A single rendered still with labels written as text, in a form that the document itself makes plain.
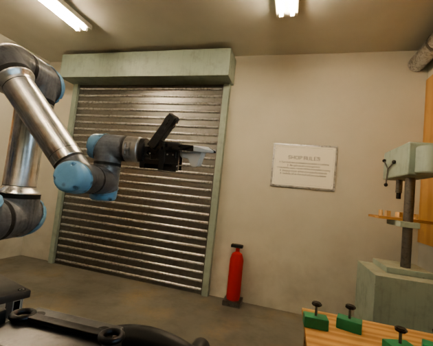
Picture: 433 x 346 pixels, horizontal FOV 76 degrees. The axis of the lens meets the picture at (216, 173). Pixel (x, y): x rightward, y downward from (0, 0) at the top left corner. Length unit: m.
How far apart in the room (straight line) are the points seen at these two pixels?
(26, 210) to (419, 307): 2.11
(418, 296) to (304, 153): 1.56
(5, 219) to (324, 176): 2.65
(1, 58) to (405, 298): 2.24
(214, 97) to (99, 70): 1.44
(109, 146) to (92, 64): 3.13
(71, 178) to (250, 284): 2.65
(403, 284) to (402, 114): 1.71
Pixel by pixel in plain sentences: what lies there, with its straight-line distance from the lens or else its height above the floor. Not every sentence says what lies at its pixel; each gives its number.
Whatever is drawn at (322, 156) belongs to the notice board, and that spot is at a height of 1.60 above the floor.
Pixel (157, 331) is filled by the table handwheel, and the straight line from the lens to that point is 0.37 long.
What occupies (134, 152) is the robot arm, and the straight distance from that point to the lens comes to 0.80.
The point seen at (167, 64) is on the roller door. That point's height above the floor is 2.48.
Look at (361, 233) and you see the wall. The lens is 3.08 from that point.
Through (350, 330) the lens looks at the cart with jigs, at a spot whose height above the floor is 0.54.
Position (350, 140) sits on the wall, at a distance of 3.11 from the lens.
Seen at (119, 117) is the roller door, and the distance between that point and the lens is 3.77.
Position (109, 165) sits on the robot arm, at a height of 1.16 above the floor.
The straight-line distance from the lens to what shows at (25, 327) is 0.28.
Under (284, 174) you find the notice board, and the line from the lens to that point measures 2.99.
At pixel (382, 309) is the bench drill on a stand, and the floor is 0.50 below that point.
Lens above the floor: 1.12
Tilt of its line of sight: 4 degrees up
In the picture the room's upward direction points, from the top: 6 degrees clockwise
